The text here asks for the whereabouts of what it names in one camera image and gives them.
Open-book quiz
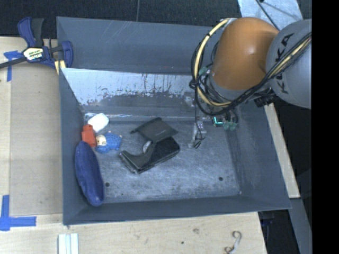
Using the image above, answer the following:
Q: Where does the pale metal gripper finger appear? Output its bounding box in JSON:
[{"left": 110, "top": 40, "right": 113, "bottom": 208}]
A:
[{"left": 188, "top": 122, "right": 205, "bottom": 149}]

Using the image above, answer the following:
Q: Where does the black flat case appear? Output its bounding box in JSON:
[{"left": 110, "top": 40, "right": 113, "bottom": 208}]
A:
[{"left": 129, "top": 116, "right": 179, "bottom": 143}]

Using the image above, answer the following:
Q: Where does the grey metal bin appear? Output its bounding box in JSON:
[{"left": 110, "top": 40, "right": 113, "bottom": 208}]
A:
[{"left": 56, "top": 16, "right": 292, "bottom": 226}]

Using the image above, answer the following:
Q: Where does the blue toy turtle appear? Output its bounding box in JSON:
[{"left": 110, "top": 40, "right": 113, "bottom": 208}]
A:
[{"left": 95, "top": 131, "right": 123, "bottom": 155}]

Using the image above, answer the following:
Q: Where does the red-orange block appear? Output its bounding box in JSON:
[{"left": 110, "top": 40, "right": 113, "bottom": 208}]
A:
[{"left": 81, "top": 124, "right": 97, "bottom": 148}]

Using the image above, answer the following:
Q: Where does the dark blue oblong cushion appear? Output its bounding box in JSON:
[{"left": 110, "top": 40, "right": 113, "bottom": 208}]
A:
[{"left": 74, "top": 141, "right": 105, "bottom": 207}]

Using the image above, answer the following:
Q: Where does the black cylinder on white bracket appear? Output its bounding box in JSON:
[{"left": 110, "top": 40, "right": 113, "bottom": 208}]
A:
[{"left": 253, "top": 87, "right": 277, "bottom": 107}]

